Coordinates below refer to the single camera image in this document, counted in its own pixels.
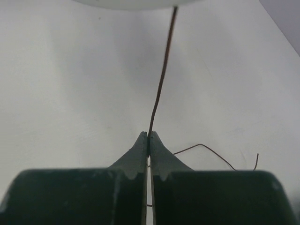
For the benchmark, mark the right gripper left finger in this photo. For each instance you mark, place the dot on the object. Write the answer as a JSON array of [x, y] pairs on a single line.
[[115, 195]]

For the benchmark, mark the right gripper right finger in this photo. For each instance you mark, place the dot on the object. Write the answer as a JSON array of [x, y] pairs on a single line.
[[183, 196]]

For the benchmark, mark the grey plastic spool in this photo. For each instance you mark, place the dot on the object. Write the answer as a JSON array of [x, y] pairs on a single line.
[[133, 4]]

